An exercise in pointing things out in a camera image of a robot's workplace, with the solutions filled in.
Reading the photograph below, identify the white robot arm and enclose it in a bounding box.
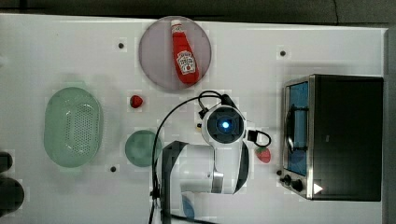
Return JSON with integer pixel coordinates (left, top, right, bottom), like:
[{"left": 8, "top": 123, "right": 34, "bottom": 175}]
[{"left": 160, "top": 105, "right": 249, "bottom": 224}]

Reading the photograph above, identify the silver toaster oven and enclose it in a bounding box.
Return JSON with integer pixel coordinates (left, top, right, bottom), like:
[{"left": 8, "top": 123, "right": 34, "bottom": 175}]
[{"left": 280, "top": 74, "right": 384, "bottom": 202}]

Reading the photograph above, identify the red ketchup bottle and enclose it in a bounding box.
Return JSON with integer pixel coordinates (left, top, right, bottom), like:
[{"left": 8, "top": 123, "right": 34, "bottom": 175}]
[{"left": 171, "top": 20, "right": 199, "bottom": 85}]

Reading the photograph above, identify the dark red strawberry toy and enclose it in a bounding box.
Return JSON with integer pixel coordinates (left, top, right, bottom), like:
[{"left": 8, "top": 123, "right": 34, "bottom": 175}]
[{"left": 130, "top": 95, "right": 144, "bottom": 108}]

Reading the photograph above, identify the grey round plate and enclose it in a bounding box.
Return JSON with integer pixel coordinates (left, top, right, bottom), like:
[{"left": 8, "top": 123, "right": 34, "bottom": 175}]
[{"left": 138, "top": 16, "right": 212, "bottom": 91}]

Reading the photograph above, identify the pink strawberry toy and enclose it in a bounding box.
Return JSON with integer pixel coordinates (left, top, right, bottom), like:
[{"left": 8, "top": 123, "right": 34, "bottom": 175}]
[{"left": 255, "top": 147, "right": 271, "bottom": 163}]

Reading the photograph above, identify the blue plastic cup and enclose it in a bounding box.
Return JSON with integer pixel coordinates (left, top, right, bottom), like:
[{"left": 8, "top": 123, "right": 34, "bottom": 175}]
[{"left": 182, "top": 196, "right": 195, "bottom": 218}]

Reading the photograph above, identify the green plastic colander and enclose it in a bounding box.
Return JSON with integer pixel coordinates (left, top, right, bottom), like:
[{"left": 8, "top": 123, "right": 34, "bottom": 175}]
[{"left": 44, "top": 87, "right": 104, "bottom": 168}]

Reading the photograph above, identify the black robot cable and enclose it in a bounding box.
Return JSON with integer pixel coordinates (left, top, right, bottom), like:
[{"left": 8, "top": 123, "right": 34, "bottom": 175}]
[{"left": 148, "top": 90, "right": 273, "bottom": 224}]

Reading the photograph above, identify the green cup with handle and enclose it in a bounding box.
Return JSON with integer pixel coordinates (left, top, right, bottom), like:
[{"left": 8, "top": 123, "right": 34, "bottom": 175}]
[{"left": 125, "top": 130, "right": 163, "bottom": 167}]

